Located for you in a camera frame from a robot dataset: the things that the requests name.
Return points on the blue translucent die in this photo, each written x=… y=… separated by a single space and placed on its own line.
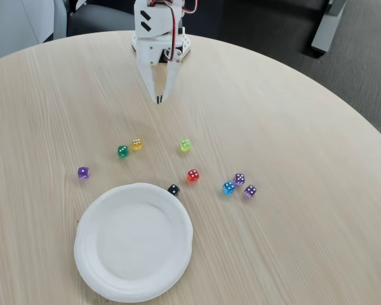
x=228 y=188

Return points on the red translucent die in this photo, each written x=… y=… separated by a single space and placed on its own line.
x=193 y=175

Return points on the grey desk leg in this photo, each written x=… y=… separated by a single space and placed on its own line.
x=325 y=28

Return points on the lime green translucent die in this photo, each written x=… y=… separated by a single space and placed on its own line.
x=185 y=145

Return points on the white paper plate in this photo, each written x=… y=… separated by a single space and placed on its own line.
x=133 y=241

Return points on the purple translucent die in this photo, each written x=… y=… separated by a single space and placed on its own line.
x=250 y=191
x=239 y=179
x=83 y=173

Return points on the yellow translucent die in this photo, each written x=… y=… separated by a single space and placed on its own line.
x=136 y=144

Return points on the black die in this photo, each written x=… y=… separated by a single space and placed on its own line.
x=174 y=190

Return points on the dark grey chair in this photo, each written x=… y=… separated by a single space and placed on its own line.
x=98 y=19

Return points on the dark green translucent die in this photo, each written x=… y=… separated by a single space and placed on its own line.
x=122 y=152

